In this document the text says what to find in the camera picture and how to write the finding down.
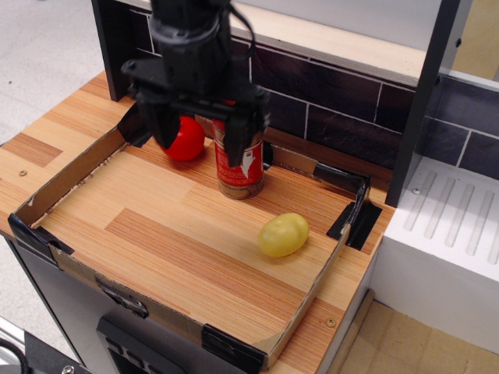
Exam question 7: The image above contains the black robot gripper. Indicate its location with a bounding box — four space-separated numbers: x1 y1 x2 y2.
122 23 268 168

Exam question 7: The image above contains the red-lidded basil spice bottle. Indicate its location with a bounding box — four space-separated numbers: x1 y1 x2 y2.
211 119 264 199

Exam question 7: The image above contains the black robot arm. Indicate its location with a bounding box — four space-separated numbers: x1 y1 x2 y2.
122 1 268 168

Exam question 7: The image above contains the cardboard fence with black tape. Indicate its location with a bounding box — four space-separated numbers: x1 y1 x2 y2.
7 93 384 372

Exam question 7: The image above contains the red toy tomato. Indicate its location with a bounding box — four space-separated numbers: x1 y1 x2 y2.
161 116 205 161

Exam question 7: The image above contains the yellow toy potato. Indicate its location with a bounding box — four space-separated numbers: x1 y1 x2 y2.
257 213 310 258

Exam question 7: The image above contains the black toy oven panel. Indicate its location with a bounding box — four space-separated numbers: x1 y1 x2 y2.
96 317 190 373

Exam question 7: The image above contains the white toy sink drainboard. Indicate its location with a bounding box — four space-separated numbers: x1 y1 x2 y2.
370 157 498 352

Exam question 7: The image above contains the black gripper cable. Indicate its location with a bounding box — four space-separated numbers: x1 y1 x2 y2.
228 2 257 85

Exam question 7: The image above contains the dark grey left shelf post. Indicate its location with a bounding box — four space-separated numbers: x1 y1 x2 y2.
91 0 136 101

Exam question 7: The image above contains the dark grey shelf post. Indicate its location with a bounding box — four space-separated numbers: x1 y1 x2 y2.
385 1 460 207
91 0 136 101

